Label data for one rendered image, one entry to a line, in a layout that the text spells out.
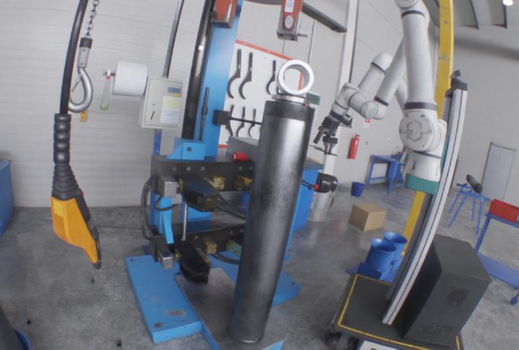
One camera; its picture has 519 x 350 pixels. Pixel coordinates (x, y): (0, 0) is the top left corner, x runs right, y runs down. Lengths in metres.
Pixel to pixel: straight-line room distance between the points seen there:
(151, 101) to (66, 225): 1.49
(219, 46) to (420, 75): 1.25
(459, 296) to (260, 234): 1.15
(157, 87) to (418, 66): 1.72
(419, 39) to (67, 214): 1.34
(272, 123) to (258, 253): 0.57
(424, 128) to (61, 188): 1.16
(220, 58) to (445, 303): 2.04
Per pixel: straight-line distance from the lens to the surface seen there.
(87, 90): 0.76
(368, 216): 3.82
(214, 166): 1.55
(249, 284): 1.25
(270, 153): 0.99
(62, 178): 0.65
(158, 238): 1.61
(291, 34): 1.36
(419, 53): 1.15
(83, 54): 0.76
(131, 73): 1.96
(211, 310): 1.76
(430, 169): 1.23
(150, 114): 2.02
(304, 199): 3.23
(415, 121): 1.05
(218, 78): 1.73
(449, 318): 1.66
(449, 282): 1.51
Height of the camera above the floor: 1.41
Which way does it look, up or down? 10 degrees down
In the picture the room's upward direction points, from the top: 9 degrees clockwise
